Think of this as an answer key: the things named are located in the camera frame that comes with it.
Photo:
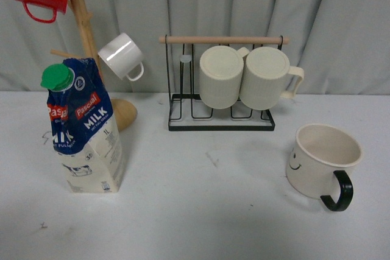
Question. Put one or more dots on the cream ribbed mug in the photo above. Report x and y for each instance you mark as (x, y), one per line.
(221, 70)
(267, 77)

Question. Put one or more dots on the white hanging mug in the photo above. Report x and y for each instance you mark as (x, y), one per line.
(123, 57)

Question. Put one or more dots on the cream ribbed mug left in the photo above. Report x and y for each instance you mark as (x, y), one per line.
(221, 70)

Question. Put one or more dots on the blue white milk carton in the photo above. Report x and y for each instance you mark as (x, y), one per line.
(85, 135)

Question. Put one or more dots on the wooden mug tree stand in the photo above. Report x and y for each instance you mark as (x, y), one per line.
(124, 111)

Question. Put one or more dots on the cream ribbed mug right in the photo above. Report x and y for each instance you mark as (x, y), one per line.
(267, 77)

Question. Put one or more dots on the black wire cup rack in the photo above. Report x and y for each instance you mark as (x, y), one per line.
(187, 112)

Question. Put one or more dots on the cream smiley mug black handle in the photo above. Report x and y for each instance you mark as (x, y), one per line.
(320, 164)

